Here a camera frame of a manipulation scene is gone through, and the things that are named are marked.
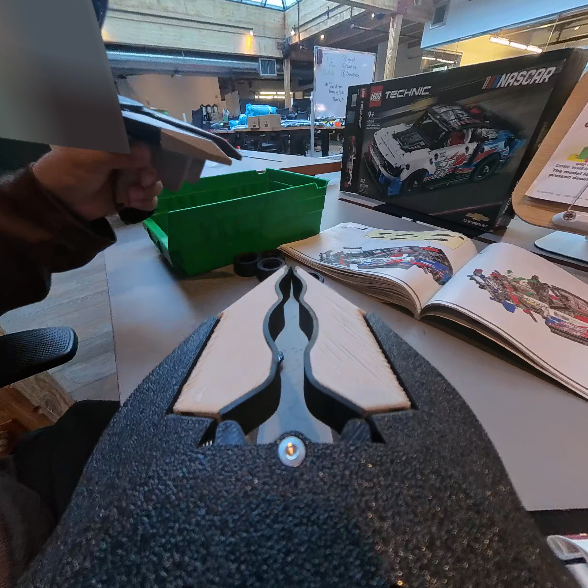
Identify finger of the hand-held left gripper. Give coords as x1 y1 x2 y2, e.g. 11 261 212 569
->
157 125 233 192

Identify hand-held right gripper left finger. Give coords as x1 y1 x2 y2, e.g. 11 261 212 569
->
174 266 293 420

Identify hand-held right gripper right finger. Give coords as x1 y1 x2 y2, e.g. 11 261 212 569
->
296 268 411 416

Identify green plastic bin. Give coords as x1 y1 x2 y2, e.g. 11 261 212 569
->
143 168 329 276

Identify person's left forearm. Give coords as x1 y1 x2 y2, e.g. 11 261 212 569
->
0 165 118 318

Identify person's left hand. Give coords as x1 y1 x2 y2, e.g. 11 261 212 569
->
32 140 164 221

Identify open instruction book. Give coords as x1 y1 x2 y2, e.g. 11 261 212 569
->
280 223 588 400

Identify whiteboard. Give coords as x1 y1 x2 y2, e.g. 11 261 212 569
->
312 46 377 120

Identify black chair armrest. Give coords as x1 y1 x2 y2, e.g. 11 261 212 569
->
0 327 79 389

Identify dark toy car box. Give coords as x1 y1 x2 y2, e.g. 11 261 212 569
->
340 46 588 237

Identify white stand base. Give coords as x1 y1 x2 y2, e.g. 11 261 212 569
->
535 211 588 265

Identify printed instruction sheet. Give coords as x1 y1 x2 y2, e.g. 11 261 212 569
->
526 103 588 207

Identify silver air duct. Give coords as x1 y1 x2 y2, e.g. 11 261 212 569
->
106 51 281 76

